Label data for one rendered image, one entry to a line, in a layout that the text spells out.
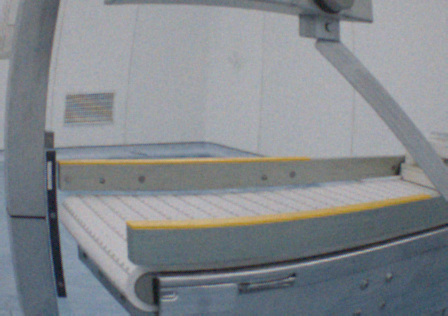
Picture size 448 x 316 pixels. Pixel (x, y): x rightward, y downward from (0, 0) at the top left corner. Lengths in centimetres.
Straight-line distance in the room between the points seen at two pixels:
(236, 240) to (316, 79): 499
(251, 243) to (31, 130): 33
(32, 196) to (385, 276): 43
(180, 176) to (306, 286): 27
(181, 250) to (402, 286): 29
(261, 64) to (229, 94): 54
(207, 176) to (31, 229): 25
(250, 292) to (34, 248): 32
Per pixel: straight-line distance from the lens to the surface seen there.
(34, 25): 76
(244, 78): 626
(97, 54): 604
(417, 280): 74
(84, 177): 77
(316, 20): 57
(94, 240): 63
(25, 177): 77
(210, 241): 54
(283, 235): 57
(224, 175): 84
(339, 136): 533
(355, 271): 64
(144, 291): 54
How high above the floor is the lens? 98
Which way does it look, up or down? 8 degrees down
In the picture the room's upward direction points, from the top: 3 degrees clockwise
